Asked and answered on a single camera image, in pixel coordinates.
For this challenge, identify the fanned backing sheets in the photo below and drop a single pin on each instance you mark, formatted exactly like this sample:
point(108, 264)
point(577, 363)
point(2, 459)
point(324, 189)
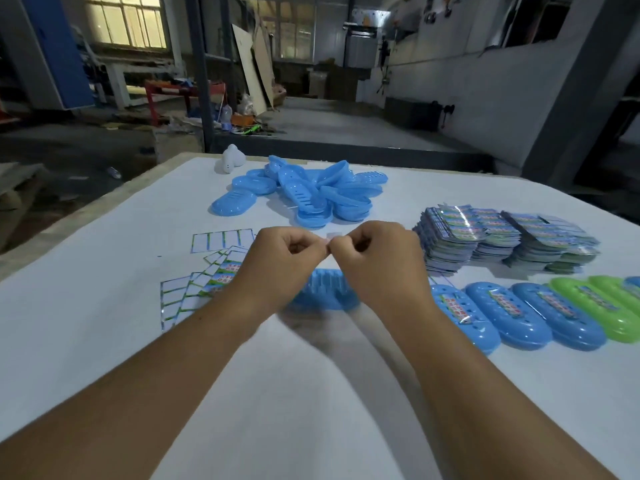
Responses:
point(212, 257)

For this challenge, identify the brown leaning board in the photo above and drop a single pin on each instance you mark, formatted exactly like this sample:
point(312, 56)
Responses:
point(263, 64)

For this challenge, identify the green tool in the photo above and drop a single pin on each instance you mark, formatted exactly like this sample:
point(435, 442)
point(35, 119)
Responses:
point(248, 130)

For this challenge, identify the plastic bottle on floor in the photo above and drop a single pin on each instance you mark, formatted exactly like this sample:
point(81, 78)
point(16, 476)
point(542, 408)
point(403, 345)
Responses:
point(114, 172)

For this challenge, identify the grey slanted pillar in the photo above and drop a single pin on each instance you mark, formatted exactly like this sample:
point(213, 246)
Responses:
point(572, 104)

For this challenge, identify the wicker basket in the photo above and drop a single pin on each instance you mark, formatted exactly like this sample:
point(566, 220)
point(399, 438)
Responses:
point(279, 95)

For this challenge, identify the person's right forearm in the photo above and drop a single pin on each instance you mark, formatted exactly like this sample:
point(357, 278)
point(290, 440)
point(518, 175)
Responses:
point(475, 409)

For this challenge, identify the pale leaning plywood board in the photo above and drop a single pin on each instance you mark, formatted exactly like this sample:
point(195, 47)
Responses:
point(249, 69)

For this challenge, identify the white metal workbench frame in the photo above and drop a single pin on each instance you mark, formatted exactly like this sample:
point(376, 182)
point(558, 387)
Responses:
point(120, 84)

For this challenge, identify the wide window with grid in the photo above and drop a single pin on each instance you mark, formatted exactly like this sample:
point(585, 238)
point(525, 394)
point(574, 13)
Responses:
point(292, 34)

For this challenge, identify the green soap dish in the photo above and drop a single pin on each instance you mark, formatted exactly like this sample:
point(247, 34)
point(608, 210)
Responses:
point(631, 303)

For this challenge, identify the wooden pallet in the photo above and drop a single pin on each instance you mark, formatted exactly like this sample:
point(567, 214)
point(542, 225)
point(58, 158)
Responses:
point(17, 182)

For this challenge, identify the silver machine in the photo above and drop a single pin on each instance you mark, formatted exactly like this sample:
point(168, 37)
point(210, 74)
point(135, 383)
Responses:
point(364, 47)

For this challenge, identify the pile of blue soap dishes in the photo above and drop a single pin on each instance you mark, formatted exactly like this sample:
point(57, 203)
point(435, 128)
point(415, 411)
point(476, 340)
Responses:
point(310, 194)

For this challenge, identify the small white plastic figure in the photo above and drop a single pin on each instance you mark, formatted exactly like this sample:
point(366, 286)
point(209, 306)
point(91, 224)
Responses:
point(230, 158)

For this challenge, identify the black wall plug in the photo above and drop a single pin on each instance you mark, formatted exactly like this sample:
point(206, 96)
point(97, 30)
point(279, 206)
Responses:
point(446, 108)

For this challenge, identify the large bright window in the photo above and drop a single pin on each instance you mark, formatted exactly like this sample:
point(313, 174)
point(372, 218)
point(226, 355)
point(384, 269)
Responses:
point(125, 22)

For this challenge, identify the green-edged sticker sheet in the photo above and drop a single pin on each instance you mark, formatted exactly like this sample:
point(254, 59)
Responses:
point(222, 277)
point(215, 241)

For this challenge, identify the thick dark steel post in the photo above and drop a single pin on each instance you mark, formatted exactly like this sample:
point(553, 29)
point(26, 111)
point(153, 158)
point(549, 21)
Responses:
point(200, 79)

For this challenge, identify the blue plastic box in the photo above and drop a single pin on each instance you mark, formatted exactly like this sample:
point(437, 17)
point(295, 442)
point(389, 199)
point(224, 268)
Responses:
point(325, 294)
point(530, 334)
point(485, 337)
point(634, 282)
point(585, 334)

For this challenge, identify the person's left hand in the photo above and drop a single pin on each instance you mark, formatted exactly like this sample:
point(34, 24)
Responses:
point(280, 269)

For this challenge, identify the person's left forearm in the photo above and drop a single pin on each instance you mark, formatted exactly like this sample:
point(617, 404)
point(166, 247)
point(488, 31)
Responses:
point(125, 409)

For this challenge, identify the person's right hand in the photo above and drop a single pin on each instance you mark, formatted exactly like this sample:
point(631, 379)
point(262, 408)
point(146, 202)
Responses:
point(390, 264)

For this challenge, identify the thin dark steel post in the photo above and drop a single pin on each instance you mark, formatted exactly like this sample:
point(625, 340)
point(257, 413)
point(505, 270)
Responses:
point(227, 52)

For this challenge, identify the pale wooden crate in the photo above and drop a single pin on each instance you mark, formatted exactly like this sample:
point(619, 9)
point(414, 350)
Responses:
point(177, 144)

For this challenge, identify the stacks of colourful sticker sheets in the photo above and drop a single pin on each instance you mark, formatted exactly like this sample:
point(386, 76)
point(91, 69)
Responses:
point(450, 239)

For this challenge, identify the orange box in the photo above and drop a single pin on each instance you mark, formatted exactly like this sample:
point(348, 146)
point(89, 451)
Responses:
point(243, 119)

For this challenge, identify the white plastic bag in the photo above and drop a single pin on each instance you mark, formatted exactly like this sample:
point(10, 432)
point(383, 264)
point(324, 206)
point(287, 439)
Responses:
point(246, 103)

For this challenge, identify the blue and white machine cabinet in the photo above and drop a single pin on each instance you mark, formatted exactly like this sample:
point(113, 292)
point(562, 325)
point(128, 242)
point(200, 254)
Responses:
point(60, 49)

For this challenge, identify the red metal table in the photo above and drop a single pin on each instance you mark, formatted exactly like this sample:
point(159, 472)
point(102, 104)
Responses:
point(167, 87)

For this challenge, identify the clear water bottle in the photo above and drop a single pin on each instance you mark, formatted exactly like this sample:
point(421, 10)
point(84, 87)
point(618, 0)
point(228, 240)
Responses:
point(226, 117)

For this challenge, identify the black box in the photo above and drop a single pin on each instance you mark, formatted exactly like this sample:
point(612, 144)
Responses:
point(412, 114)

